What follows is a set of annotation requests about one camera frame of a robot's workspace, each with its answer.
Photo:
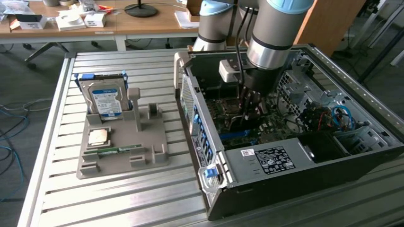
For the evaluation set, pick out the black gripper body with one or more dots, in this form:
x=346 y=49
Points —
x=261 y=79

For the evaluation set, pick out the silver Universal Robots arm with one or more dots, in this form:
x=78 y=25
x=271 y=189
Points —
x=278 y=28

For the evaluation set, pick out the metal CPU socket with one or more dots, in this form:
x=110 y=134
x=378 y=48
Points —
x=229 y=106

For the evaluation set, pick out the green motherboard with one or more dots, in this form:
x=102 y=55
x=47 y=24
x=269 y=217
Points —
x=275 y=127

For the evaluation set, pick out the blue expansion slot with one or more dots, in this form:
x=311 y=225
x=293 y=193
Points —
x=234 y=136

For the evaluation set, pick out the silver power supply unit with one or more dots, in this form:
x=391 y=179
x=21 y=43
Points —
x=246 y=165

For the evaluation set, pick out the blue case latch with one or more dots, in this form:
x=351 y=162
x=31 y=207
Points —
x=211 y=172

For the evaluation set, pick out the wooden cabinet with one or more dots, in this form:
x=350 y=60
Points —
x=335 y=28

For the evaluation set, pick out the white paper stack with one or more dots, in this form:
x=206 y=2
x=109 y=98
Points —
x=185 y=20

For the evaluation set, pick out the silver disk bay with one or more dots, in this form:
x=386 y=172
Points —
x=363 y=139

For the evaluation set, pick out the open black PC case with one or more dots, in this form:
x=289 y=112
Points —
x=285 y=194

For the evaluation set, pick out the brown cardboard box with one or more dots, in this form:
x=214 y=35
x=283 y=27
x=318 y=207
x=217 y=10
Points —
x=194 y=7

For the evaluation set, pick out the grey plastic parts rack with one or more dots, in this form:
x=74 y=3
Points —
x=126 y=142

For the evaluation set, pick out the green RAM stick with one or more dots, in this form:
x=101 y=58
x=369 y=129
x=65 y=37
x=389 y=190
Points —
x=126 y=149

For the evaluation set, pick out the hard disk with blue caddy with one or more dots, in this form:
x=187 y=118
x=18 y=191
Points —
x=105 y=99

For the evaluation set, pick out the white table leg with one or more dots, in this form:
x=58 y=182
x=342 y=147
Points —
x=398 y=58

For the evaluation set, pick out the black round stand base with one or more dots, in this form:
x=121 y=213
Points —
x=141 y=10

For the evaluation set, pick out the CPU with metal lid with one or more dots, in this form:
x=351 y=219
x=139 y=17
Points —
x=98 y=138

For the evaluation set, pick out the small white labelled box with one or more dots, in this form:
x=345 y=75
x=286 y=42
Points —
x=95 y=20

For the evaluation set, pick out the white box with tape roll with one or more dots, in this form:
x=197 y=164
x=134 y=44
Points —
x=70 y=21

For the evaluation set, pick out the black desk leg with casters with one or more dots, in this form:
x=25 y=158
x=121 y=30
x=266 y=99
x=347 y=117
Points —
x=35 y=54

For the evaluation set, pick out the white box with black lid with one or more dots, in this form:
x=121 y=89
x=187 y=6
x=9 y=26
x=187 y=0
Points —
x=31 y=23

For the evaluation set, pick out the clear plastic bag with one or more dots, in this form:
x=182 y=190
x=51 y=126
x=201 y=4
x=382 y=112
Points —
x=14 y=6

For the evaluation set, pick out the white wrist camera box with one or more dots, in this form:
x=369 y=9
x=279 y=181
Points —
x=229 y=71

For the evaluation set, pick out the wooden desk with white frame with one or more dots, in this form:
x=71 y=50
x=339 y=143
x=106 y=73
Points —
x=51 y=33

